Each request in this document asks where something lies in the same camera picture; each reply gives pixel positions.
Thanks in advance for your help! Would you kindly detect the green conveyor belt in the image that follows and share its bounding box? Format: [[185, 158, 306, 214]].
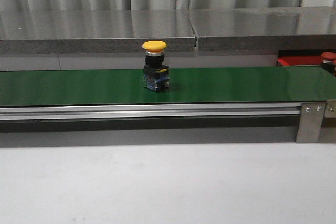
[[1, 66, 335, 106]]

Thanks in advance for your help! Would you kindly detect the steel end bracket plate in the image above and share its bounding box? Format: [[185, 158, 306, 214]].
[[324, 100, 336, 118]]

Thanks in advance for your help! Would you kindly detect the right grey stone shelf slab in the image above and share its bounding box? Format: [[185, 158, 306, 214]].
[[187, 6, 336, 52]]

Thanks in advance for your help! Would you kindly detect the grey stone shelf slab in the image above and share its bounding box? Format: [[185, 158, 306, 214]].
[[1, 10, 195, 54], [187, 6, 336, 52]]

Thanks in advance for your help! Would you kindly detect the steel conveyor support bracket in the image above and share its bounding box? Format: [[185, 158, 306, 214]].
[[296, 102, 326, 143]]

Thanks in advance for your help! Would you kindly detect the red mushroom push button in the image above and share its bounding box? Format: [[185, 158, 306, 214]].
[[320, 52, 336, 75]]

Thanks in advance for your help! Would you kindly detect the red plastic tray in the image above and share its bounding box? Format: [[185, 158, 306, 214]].
[[277, 55, 322, 68]]

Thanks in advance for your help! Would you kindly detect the left grey stone shelf slab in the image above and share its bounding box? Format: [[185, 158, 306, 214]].
[[1, 10, 195, 54]]

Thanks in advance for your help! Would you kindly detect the aluminium conveyor side rail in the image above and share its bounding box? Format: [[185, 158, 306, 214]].
[[1, 102, 302, 121]]

